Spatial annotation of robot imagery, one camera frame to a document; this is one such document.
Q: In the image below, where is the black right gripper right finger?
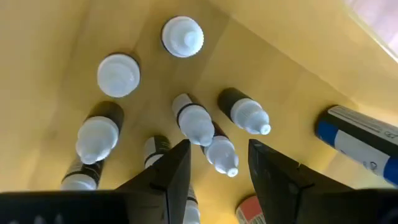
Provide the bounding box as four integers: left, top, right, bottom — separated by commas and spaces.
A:
248, 139, 352, 224

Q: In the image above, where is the tall bottle with blue tip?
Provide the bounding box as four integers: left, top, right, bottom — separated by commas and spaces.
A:
314, 105, 398, 187

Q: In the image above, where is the tall bottle with red tip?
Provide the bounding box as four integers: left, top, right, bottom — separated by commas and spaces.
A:
235, 195, 267, 224

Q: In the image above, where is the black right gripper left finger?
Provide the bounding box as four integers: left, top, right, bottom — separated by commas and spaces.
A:
116, 139, 192, 224

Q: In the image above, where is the yellow translucent plastic bin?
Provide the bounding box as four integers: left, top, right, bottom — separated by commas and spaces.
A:
0, 0, 398, 224

